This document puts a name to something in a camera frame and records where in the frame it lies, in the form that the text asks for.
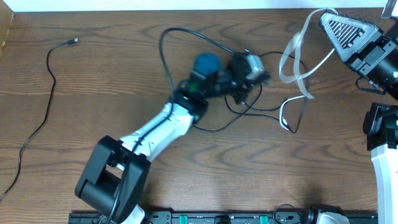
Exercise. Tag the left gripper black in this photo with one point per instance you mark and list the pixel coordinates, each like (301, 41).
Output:
(239, 79)

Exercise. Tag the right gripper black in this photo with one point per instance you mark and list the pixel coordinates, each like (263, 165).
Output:
(363, 50)

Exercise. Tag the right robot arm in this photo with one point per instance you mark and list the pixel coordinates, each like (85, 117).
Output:
(380, 128)

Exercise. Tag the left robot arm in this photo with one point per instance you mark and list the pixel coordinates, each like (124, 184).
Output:
(115, 174)

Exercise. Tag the cardboard panel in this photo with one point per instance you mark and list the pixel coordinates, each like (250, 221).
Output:
(6, 19)

